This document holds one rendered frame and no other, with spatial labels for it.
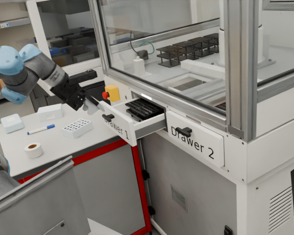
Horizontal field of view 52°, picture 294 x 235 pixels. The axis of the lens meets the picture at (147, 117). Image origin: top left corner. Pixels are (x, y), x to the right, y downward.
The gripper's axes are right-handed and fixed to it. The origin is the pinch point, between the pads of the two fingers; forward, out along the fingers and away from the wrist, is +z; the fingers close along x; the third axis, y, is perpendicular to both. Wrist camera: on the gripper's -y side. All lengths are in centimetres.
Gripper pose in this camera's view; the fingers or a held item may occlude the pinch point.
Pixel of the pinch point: (101, 107)
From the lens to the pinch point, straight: 119.8
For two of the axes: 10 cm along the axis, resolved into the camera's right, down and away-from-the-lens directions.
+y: -6.2, 7.8, -1.0
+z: 6.0, 5.5, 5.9
